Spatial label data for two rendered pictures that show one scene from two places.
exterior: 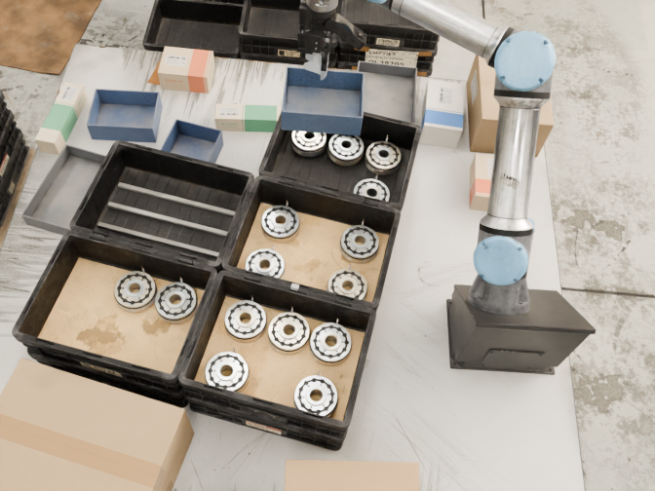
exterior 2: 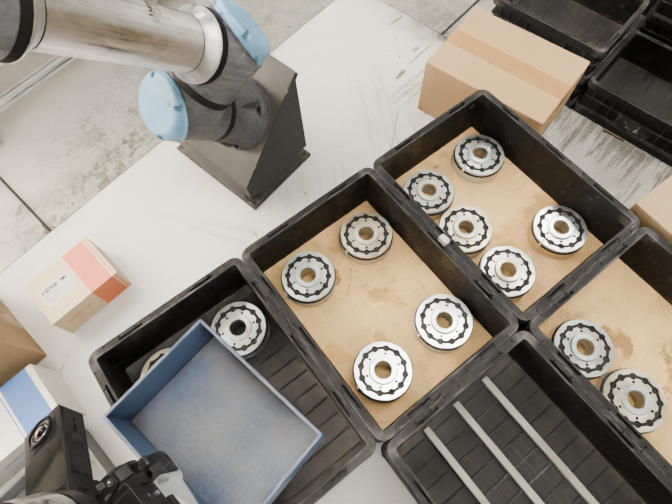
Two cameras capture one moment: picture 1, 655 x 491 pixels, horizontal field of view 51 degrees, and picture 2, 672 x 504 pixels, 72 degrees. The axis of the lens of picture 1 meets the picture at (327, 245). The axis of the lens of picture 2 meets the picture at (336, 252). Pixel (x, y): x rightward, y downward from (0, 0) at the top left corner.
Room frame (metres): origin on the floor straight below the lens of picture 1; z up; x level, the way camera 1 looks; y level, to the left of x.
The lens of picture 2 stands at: (1.10, 0.19, 1.68)
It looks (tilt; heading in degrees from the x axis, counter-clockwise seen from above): 67 degrees down; 229
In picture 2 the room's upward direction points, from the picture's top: 6 degrees counter-clockwise
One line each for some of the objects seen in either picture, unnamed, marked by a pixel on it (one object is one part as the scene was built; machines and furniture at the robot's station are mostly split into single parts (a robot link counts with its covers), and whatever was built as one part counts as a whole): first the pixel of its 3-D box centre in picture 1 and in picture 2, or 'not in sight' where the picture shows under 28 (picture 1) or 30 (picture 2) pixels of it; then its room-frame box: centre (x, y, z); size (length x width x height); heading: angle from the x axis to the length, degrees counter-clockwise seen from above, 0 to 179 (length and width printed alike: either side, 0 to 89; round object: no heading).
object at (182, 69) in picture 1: (186, 69); not in sight; (1.59, 0.53, 0.74); 0.16 x 0.12 x 0.07; 92
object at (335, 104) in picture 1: (323, 100); (218, 427); (1.19, 0.06, 1.11); 0.20 x 0.15 x 0.07; 93
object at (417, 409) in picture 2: (314, 240); (374, 289); (0.89, 0.04, 0.92); 0.40 x 0.30 x 0.02; 81
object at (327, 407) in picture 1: (316, 396); (479, 154); (0.51, -0.02, 0.86); 0.10 x 0.10 x 0.01
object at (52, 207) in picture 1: (77, 192); not in sight; (1.07, 0.75, 0.73); 0.27 x 0.20 x 0.05; 169
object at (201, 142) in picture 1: (188, 156); not in sight; (1.25, 0.45, 0.74); 0.20 x 0.15 x 0.07; 171
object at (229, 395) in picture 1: (280, 346); (499, 195); (0.60, 0.08, 0.92); 0.40 x 0.30 x 0.02; 81
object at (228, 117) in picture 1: (253, 118); not in sight; (1.43, 0.28, 0.73); 0.24 x 0.06 x 0.06; 97
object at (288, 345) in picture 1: (288, 330); (465, 228); (0.66, 0.07, 0.86); 0.10 x 0.10 x 0.01
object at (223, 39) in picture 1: (199, 45); not in sight; (2.20, 0.66, 0.26); 0.40 x 0.30 x 0.23; 92
